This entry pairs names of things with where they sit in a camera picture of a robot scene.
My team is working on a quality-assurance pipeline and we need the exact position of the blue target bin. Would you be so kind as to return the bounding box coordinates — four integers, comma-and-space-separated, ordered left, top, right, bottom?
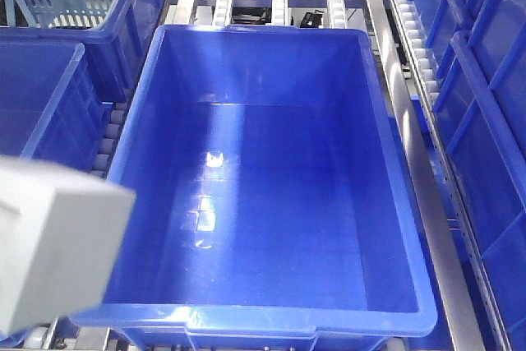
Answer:
72, 25, 437, 350

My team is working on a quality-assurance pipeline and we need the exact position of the blue bin right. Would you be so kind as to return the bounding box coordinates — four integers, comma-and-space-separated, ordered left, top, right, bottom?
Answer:
433, 0, 525, 350

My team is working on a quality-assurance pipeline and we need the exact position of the white roller track left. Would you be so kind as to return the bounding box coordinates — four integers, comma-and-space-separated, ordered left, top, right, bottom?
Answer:
21, 103, 124, 350

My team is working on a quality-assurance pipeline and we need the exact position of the blue bin left rear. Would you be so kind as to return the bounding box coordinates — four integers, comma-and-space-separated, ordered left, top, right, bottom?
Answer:
1, 0, 165, 102

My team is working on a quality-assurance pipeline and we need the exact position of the steel rail right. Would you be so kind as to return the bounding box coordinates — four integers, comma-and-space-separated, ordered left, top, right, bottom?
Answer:
366, 0, 485, 350

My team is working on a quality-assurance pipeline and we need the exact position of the gray hollow cube base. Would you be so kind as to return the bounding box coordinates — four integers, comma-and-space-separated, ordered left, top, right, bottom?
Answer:
1, 156, 136, 335

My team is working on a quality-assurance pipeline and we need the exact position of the blue bin left front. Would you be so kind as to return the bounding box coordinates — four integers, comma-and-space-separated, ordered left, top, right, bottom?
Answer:
1, 38, 109, 172

